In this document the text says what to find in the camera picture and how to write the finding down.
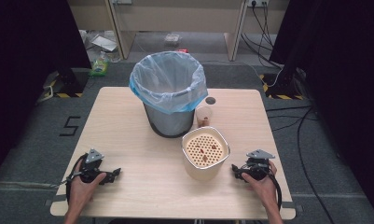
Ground beige wooden desk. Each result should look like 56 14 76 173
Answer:
66 0 248 63

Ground white wall socket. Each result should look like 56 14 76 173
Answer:
246 0 270 8

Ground clear plastic package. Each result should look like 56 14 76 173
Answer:
163 33 182 45

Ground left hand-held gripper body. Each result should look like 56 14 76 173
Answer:
77 147 115 185

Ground white paper sheet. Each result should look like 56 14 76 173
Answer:
90 34 118 53

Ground person's right hand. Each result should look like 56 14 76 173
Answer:
241 161 279 203

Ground white floor cable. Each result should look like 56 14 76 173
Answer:
242 61 284 89

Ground black stand base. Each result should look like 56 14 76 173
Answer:
52 66 90 99
258 69 306 101

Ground black wall cables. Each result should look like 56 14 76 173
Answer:
240 2 284 69

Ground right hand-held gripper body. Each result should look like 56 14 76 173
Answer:
241 148 276 182

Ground blue plastic bin liner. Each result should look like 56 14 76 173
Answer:
129 50 209 115

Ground black floor cables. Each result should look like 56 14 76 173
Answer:
264 105 339 224

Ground hand-held gripper black cable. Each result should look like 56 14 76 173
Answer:
64 153 89 203
266 171 284 212

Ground person's left hand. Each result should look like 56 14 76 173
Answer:
67 161 107 207

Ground beige square container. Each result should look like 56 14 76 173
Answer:
181 125 231 182

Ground grey metal trash bin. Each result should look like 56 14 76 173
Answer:
143 101 197 139

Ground right hand-held gripper black cable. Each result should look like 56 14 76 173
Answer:
266 171 284 212

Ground green plastic packet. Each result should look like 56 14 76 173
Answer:
89 50 110 77

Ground black curtain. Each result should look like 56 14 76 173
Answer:
0 0 93 185
269 0 374 220

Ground beige perforated strainer insert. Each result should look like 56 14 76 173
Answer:
185 133 228 168

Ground left hand-held gripper black cable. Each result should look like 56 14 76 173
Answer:
64 153 89 203

